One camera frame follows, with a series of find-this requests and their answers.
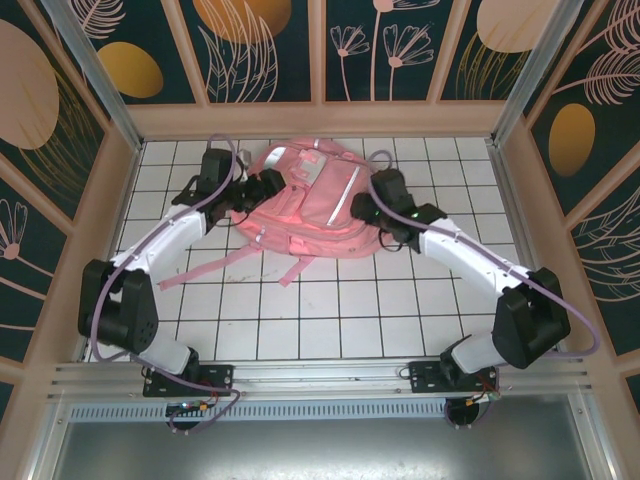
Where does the slotted metal strip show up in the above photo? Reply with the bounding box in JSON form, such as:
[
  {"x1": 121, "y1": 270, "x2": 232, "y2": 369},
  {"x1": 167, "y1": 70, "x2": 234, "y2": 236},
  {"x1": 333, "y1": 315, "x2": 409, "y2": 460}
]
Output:
[{"x1": 67, "y1": 403, "x2": 574, "y2": 422}]

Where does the aluminium front rail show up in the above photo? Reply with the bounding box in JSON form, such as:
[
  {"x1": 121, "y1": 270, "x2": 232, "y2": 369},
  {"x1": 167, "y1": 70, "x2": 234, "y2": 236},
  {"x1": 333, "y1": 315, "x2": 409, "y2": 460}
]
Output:
[{"x1": 47, "y1": 353, "x2": 596, "y2": 404}]

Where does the aluminium frame post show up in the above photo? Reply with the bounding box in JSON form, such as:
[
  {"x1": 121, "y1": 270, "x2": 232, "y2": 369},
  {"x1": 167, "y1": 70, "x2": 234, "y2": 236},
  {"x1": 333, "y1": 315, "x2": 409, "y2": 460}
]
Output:
[
  {"x1": 39, "y1": 0, "x2": 144, "y2": 154},
  {"x1": 489, "y1": 0, "x2": 586, "y2": 149}
]

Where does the grey metal panel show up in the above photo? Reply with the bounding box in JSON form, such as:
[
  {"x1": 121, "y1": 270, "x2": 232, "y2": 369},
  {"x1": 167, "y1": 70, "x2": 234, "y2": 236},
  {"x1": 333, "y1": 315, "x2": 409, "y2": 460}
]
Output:
[{"x1": 49, "y1": 418, "x2": 596, "y2": 480}]

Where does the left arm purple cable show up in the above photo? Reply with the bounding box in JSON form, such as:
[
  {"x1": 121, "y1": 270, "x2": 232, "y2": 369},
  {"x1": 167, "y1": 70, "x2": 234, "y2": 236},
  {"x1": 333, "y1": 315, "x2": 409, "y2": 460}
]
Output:
[{"x1": 87, "y1": 133, "x2": 251, "y2": 437}]

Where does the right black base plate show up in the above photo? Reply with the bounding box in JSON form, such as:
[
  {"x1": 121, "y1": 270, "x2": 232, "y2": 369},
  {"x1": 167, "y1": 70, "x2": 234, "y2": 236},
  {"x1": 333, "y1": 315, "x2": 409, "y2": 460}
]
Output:
[{"x1": 408, "y1": 359, "x2": 501, "y2": 396}]

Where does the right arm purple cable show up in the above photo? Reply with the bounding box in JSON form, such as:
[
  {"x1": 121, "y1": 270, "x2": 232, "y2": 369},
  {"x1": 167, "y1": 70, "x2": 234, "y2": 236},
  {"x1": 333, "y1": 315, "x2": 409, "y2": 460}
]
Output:
[{"x1": 368, "y1": 148, "x2": 601, "y2": 432}]

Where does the pink backpack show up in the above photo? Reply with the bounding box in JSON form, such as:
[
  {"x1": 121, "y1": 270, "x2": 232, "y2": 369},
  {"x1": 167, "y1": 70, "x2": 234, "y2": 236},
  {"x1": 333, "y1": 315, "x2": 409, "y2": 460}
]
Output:
[{"x1": 159, "y1": 137, "x2": 384, "y2": 291}]

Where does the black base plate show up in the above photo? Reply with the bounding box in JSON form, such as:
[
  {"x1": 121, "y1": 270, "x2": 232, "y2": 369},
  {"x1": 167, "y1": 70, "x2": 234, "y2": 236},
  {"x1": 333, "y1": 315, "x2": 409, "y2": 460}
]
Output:
[
  {"x1": 142, "y1": 363, "x2": 235, "y2": 399},
  {"x1": 408, "y1": 359, "x2": 501, "y2": 396}
]

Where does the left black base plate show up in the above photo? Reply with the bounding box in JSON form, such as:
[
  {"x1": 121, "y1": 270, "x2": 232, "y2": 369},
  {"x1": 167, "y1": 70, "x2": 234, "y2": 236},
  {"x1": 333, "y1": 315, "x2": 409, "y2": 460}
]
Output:
[{"x1": 142, "y1": 363, "x2": 235, "y2": 399}]

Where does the aluminium side rail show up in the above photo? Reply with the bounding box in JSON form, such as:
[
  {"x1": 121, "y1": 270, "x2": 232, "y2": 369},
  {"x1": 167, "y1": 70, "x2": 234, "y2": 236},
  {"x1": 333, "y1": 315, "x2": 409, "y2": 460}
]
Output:
[
  {"x1": 74, "y1": 142, "x2": 146, "y2": 364},
  {"x1": 485, "y1": 138, "x2": 569, "y2": 357}
]

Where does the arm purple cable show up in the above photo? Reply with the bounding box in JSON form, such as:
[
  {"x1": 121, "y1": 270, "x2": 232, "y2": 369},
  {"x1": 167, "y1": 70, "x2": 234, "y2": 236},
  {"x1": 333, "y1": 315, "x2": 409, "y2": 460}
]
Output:
[
  {"x1": 368, "y1": 148, "x2": 601, "y2": 432},
  {"x1": 87, "y1": 133, "x2": 251, "y2": 437}
]

